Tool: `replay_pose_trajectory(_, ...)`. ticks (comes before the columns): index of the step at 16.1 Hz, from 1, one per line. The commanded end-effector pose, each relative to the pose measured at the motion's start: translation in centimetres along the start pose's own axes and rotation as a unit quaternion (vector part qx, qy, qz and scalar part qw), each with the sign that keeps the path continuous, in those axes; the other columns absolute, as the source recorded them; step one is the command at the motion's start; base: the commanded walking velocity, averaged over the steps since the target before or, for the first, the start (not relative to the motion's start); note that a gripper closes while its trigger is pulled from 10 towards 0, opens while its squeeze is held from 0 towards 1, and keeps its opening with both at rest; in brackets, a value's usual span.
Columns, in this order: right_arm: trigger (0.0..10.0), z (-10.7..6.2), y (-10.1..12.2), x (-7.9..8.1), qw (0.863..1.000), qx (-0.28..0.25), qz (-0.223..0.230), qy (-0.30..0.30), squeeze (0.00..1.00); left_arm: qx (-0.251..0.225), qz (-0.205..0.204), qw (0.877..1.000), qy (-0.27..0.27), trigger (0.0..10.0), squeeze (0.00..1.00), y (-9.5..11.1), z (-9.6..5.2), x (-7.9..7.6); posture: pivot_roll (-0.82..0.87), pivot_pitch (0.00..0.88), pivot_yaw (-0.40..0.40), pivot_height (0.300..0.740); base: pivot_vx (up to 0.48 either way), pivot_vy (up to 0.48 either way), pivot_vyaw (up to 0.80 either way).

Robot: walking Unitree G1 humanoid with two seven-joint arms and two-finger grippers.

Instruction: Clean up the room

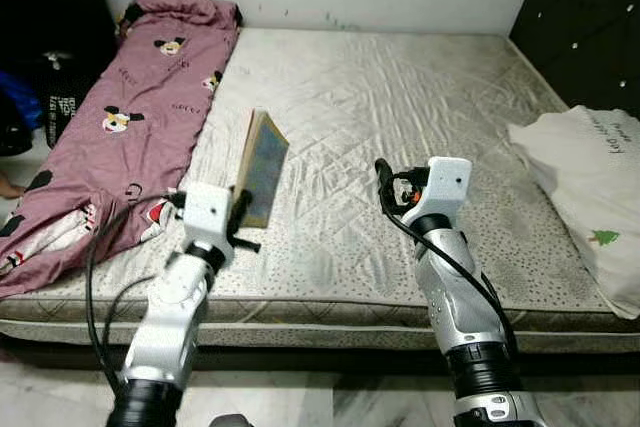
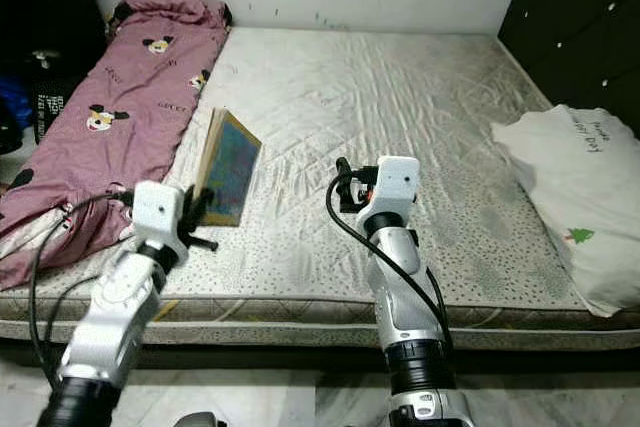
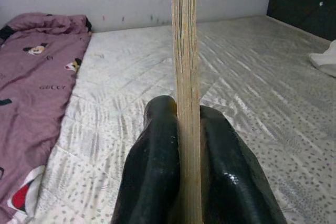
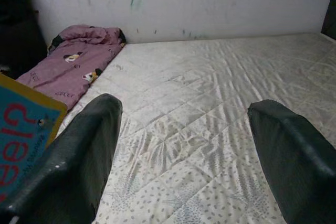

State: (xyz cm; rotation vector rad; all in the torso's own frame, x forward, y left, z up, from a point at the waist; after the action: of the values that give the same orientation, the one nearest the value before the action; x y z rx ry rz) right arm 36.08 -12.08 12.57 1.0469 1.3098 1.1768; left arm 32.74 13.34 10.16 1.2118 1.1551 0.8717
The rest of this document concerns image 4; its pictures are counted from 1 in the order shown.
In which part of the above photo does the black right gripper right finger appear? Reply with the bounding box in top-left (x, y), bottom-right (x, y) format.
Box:
top-left (247, 99), bottom-right (336, 224)

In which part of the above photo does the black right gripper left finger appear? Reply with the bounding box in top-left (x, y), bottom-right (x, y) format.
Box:
top-left (0, 93), bottom-right (123, 224)

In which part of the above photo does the blue yellow-edged children's book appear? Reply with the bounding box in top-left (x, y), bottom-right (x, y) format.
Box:
top-left (0, 73), bottom-right (68, 206)

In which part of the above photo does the pink cartoon mouse blanket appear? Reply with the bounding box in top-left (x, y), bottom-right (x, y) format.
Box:
top-left (15, 24), bottom-right (127, 112)

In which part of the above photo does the grey-white quilted mattress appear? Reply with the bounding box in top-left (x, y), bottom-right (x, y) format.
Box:
top-left (55, 32), bottom-right (336, 224)

